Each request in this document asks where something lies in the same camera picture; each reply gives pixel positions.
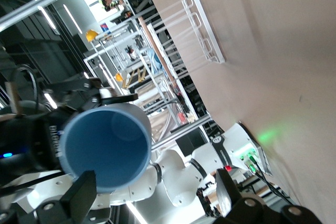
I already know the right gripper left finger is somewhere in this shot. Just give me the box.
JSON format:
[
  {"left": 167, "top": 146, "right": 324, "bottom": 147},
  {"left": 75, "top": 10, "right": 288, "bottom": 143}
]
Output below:
[{"left": 0, "top": 170, "right": 97, "bottom": 224}]

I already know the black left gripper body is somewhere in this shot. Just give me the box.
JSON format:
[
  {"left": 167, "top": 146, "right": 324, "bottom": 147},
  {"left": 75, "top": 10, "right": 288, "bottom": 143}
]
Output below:
[{"left": 0, "top": 108, "right": 69, "bottom": 182}]

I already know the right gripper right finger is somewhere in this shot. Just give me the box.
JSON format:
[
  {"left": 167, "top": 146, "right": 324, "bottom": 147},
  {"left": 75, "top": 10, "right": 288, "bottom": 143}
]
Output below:
[{"left": 212, "top": 169, "right": 324, "bottom": 224}]

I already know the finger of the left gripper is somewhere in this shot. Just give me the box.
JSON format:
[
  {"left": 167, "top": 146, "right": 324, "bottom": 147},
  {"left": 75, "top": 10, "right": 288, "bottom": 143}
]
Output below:
[{"left": 43, "top": 77, "right": 139, "bottom": 112}]

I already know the blue plastic cup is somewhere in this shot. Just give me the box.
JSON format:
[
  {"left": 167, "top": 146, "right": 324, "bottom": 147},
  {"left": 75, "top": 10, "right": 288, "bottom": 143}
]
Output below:
[{"left": 59, "top": 103, "right": 153, "bottom": 195}]

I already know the metal storage shelf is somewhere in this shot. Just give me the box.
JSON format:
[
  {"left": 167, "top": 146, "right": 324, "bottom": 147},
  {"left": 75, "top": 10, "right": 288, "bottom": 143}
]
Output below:
[{"left": 83, "top": 18, "right": 190, "bottom": 121}]

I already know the black left base cable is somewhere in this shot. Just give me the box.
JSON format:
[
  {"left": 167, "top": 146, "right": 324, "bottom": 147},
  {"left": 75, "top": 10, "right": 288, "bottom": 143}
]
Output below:
[{"left": 246, "top": 155, "right": 295, "bottom": 207}]

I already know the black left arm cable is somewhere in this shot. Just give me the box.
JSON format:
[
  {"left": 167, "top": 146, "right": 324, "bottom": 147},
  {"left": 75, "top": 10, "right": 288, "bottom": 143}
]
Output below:
[{"left": 9, "top": 65, "right": 40, "bottom": 116}]

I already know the aluminium frame post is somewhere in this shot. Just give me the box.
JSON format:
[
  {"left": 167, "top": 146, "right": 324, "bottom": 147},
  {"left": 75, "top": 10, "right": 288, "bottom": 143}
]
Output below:
[{"left": 150, "top": 114, "right": 212, "bottom": 152}]

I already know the white wire cup holder rack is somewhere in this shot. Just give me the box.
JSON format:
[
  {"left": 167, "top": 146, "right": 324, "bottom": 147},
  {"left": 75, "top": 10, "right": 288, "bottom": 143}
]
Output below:
[{"left": 138, "top": 0, "right": 227, "bottom": 83}]

